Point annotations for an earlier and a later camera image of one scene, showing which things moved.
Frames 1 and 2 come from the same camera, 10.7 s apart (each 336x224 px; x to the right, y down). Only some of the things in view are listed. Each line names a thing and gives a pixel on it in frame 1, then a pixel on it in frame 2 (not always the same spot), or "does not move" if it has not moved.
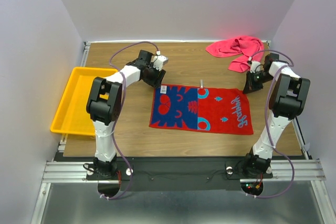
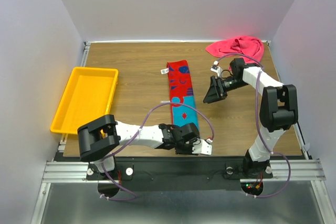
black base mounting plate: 181,173 does not move
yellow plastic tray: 72,117 does not move
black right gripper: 249,86 → 212,95
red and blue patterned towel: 209,109 → 181,93
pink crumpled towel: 251,49 does not move
